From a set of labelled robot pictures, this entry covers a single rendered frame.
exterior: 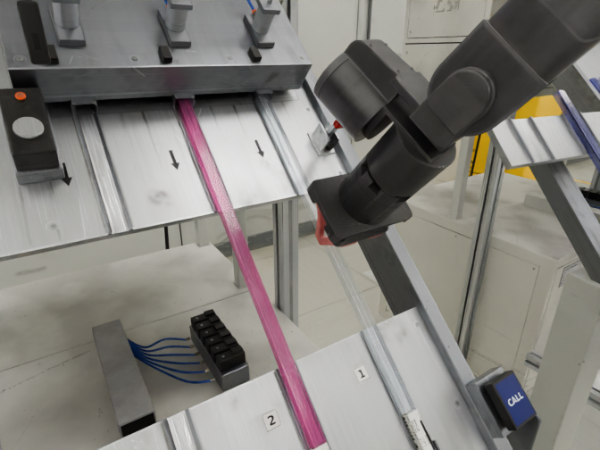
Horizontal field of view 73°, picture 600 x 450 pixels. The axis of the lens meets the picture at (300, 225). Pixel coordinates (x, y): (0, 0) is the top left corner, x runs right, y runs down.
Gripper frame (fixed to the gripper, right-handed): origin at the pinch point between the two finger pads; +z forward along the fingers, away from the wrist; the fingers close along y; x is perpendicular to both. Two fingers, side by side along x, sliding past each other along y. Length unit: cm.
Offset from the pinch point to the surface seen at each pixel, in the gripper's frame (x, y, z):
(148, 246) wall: -72, -8, 175
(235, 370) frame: 9.5, 8.0, 30.1
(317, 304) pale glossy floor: -7, -69, 139
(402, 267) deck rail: 6.7, -8.1, -0.2
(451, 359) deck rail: 18.7, -8.2, -0.5
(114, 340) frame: -3.8, 23.6, 41.2
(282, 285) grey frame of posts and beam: -3.1, -9.5, 37.9
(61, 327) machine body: -13, 32, 56
